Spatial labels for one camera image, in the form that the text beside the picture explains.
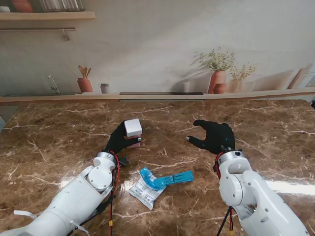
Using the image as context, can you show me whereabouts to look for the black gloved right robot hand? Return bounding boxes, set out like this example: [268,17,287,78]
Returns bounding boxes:
[186,119,236,155]

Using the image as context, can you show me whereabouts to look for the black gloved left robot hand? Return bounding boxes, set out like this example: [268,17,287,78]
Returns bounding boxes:
[104,121,143,155]

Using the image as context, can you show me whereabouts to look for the clear bottle with pink seasoning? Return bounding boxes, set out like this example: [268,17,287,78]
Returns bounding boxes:
[125,134,143,148]

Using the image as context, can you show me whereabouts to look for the white square bottle cap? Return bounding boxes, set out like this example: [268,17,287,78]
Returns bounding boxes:
[124,118,143,138]

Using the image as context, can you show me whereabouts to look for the blue plastic bag clip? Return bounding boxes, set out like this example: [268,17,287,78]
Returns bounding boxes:
[138,167,194,190]

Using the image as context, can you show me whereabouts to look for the white blue salt bag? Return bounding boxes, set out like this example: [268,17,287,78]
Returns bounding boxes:
[128,176,167,210]

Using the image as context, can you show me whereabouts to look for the small round terracotta pot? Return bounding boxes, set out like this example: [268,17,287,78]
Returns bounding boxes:
[213,83,228,94]

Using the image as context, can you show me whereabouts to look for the pale vase with flowers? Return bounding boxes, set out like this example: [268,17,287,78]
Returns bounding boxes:
[228,62,256,93]

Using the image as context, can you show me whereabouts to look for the long wooden counter ledge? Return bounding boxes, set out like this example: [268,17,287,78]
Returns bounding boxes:
[0,87,315,106]

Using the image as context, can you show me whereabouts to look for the leaning wooden cutting boards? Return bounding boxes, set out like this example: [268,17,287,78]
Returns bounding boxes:
[287,64,315,89]

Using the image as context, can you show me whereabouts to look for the glass jars on shelf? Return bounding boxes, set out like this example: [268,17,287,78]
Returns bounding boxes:
[40,0,84,12]

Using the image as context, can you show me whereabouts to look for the round terracotta jar on shelf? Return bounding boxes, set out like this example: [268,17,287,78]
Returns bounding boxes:
[11,0,33,13]

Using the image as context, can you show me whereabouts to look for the red black left arm cables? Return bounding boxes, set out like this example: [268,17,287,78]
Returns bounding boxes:
[71,152,122,236]

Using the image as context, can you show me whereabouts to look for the red black arm cables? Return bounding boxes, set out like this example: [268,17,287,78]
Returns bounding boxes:
[213,153,238,236]
[71,152,122,236]

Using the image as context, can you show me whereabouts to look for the red black right arm cables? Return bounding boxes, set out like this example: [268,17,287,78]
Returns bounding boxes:
[213,153,238,236]

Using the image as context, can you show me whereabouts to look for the wooden wall shelf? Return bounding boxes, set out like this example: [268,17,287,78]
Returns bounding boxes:
[0,11,96,21]

